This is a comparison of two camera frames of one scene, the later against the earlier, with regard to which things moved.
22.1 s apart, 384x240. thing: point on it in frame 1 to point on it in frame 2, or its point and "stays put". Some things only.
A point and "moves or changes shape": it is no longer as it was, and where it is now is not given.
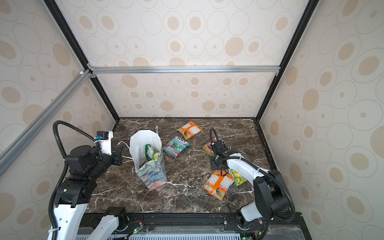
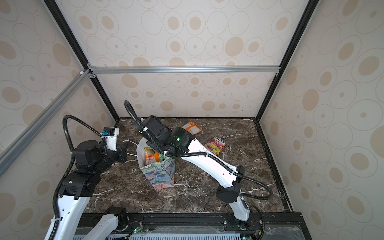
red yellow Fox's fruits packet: (208, 148) stays put
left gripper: (118, 151) stays put
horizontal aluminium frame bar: (184, 69) stays put
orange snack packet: (190, 129) stays put
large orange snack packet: (218, 183) to (151, 156)
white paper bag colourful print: (147, 149) moves or changes shape
